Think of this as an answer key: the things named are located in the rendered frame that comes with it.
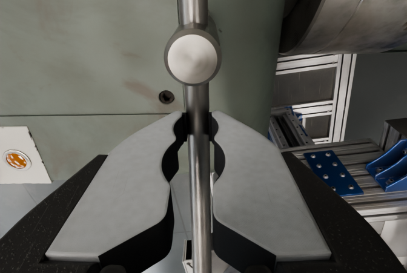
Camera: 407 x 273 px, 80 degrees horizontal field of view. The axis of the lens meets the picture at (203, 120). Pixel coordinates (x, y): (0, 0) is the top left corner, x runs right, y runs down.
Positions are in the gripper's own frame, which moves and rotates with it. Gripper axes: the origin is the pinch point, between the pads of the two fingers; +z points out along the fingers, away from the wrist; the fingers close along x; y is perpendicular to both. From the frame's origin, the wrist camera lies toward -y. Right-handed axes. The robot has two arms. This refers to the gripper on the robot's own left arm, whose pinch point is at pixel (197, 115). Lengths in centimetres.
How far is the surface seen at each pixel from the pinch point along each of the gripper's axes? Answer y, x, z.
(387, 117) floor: 75, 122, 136
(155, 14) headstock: -3.9, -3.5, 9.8
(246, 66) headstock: 0.5, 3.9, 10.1
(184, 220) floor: 178, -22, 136
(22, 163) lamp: 10.5, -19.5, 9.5
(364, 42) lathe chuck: 0.3, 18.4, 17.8
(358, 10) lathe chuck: -3.4, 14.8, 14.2
